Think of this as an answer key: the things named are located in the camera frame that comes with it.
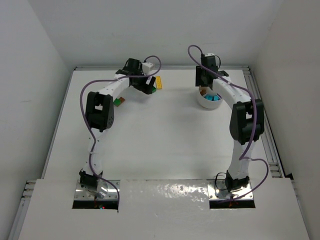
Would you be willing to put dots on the brown and purple lego stack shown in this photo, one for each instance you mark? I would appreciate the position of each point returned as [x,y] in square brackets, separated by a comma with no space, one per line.
[202,92]

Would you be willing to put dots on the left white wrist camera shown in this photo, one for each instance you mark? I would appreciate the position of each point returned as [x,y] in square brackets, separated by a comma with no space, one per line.
[147,67]

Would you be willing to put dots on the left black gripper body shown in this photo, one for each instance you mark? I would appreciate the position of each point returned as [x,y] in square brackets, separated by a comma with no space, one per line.
[147,85]

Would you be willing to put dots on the white round divided container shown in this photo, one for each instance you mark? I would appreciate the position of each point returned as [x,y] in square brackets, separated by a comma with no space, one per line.
[210,105]

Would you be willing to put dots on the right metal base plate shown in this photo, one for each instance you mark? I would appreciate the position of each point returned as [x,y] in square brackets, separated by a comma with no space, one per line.
[217,191]

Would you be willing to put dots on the yellow long lego brick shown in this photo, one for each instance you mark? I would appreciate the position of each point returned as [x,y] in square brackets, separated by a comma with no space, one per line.
[158,83]

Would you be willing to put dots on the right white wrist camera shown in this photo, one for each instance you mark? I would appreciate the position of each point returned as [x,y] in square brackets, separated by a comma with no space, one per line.
[209,55]

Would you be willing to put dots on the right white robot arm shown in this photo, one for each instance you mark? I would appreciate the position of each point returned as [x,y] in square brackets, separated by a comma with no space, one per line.
[246,122]

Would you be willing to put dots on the metal base plate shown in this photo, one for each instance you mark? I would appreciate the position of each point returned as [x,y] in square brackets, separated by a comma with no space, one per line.
[217,191]
[104,191]

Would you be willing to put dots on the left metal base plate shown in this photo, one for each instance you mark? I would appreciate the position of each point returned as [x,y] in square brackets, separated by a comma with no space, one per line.
[104,191]

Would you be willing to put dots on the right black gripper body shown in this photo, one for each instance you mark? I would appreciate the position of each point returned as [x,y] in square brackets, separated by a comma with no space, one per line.
[203,80]

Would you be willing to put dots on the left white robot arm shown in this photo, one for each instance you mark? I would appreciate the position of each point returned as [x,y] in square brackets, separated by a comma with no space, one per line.
[97,100]

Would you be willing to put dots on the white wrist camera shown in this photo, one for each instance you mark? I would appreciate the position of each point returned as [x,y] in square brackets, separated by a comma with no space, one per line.
[209,55]
[147,67]

